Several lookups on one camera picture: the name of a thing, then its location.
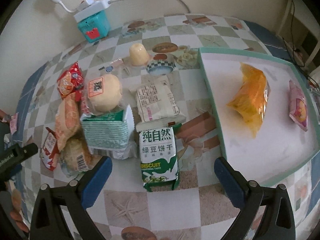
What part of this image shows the round bun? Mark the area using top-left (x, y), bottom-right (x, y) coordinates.
top-left (81, 73), bottom-right (127, 117)

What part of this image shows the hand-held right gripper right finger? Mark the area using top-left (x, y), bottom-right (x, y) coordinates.
top-left (214, 156), bottom-right (297, 240)

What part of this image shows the black cable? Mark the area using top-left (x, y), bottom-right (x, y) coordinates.
top-left (282, 0), bottom-right (320, 93)

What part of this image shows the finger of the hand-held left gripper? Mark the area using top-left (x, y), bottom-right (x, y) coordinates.
top-left (15, 143), bottom-right (38, 161)

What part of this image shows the white text-printed snack packet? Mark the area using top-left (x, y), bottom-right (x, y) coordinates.
top-left (136, 74), bottom-right (187, 128)

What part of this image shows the green white biscuit packet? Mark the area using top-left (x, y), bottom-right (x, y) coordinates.
top-left (136, 123), bottom-right (181, 192)

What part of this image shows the teal-edged cardboard tray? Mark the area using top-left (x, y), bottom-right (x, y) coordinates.
top-left (197, 47), bottom-right (320, 188)

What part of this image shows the white power strip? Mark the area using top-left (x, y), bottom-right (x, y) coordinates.
top-left (74, 0), bottom-right (112, 22)

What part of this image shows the orange snack packet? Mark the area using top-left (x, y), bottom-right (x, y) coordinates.
top-left (226, 62), bottom-right (272, 139)

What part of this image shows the teal storage box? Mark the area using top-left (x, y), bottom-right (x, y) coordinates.
top-left (77, 12), bottom-right (110, 43)

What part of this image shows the pink paper scrap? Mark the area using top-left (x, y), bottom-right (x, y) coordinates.
top-left (10, 112), bottom-right (19, 133)

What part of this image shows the red peanut snack packet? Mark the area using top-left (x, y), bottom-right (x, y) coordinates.
top-left (65, 62), bottom-right (85, 102)

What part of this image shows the magenta snack packet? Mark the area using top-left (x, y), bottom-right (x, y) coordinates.
top-left (289, 79), bottom-right (308, 132)

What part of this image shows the small red snack packet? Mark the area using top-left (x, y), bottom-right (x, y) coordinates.
top-left (57, 70), bottom-right (75, 100)

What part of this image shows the person's left hand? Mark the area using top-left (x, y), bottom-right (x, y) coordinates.
top-left (9, 206), bottom-right (30, 234)

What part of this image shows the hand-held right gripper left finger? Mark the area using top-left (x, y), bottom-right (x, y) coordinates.
top-left (29, 156), bottom-right (113, 240)

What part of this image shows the large red snack packet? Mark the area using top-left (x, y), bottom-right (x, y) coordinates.
top-left (39, 127), bottom-right (60, 172)

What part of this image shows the orange printed bread packet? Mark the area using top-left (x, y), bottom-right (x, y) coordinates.
top-left (54, 96), bottom-right (82, 153)

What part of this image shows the yellow jelly cup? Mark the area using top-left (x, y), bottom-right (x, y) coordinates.
top-left (129, 43), bottom-right (150, 67)

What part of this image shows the green striped snack packet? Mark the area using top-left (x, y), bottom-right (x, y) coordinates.
top-left (80, 104), bottom-right (137, 160)

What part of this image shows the clear barcode snack packet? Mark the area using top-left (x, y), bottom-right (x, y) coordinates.
top-left (60, 136), bottom-right (100, 175)

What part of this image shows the white cutout shelf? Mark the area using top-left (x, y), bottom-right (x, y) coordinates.
top-left (276, 0), bottom-right (320, 75)

